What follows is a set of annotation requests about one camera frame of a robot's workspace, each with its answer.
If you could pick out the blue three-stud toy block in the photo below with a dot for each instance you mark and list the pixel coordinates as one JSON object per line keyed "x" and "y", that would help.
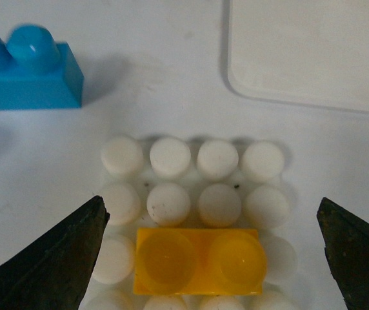
{"x": 37, "y": 72}

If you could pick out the white studded base plate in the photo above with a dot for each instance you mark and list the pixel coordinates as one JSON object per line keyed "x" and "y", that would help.
{"x": 203, "y": 185}

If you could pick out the white lamp stand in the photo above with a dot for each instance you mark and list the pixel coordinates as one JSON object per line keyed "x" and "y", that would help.
{"x": 307, "y": 52}

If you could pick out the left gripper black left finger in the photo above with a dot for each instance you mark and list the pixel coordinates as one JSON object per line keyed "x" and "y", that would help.
{"x": 54, "y": 271}

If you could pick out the yellow two-stud toy block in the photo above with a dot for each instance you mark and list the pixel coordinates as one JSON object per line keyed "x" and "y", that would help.
{"x": 174, "y": 261}

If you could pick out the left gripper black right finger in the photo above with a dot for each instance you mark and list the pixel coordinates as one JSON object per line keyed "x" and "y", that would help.
{"x": 346, "y": 238}

